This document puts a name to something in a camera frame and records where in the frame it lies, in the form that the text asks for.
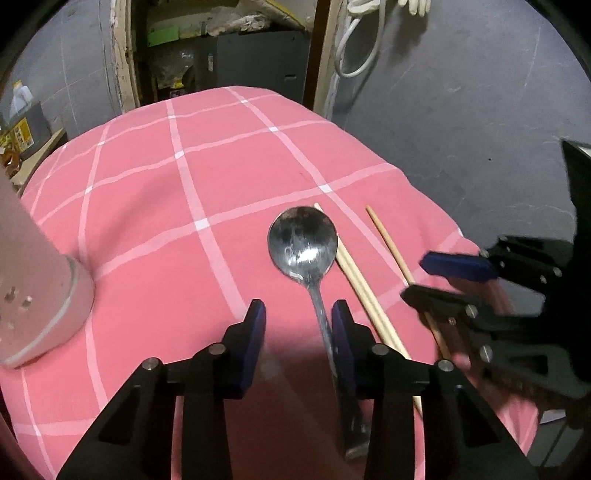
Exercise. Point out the cream rubber gloves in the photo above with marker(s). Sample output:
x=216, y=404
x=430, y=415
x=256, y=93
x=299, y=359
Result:
x=418, y=5

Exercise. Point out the wooden chopstick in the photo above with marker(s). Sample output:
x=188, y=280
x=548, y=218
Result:
x=359, y=286
x=366, y=286
x=390, y=244

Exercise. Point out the white plastic utensil caddy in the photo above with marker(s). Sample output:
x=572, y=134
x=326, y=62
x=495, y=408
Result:
x=32, y=295

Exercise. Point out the green box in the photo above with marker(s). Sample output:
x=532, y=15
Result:
x=162, y=36

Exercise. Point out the pink checked cloth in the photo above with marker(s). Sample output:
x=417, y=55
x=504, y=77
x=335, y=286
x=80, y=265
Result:
x=184, y=184

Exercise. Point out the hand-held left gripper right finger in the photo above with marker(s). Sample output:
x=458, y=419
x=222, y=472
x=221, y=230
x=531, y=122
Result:
x=341, y=341

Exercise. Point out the steel spoon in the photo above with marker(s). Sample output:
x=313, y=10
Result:
x=302, y=240

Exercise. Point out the grey cabinet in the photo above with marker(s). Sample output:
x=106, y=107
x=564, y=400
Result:
x=258, y=60

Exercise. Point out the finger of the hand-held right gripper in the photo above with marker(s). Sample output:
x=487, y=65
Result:
x=457, y=266
x=434, y=297

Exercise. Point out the large dark oil jug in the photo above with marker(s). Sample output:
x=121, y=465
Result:
x=37, y=124

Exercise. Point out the wooden door frame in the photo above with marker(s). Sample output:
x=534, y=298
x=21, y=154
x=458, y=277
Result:
x=122, y=55

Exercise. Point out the flat cardboard sheet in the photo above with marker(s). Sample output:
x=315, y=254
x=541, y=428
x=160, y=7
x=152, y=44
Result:
x=286, y=11

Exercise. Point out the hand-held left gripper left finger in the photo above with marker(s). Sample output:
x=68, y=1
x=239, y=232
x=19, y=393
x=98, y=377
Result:
x=253, y=341

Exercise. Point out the crumpled plastic bag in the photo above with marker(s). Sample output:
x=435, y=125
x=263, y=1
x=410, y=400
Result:
x=235, y=25

